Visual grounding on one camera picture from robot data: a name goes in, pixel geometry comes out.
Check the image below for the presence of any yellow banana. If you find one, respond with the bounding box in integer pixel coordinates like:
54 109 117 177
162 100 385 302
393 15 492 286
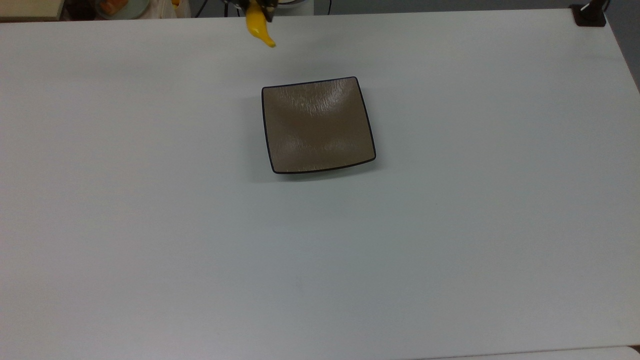
244 2 277 49

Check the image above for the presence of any square brown ceramic plate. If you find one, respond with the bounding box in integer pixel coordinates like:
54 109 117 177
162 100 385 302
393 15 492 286
261 76 377 175

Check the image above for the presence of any white plastic bag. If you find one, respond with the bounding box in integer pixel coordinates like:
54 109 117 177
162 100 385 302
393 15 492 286
148 0 192 20

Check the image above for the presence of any bowl with orange contents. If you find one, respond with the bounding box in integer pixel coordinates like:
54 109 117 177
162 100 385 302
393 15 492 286
96 0 151 21

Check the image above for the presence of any beige box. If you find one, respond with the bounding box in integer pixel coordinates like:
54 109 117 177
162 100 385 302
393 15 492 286
0 0 66 22

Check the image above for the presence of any black table clamp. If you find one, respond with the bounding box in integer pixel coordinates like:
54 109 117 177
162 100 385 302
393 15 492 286
570 0 612 28

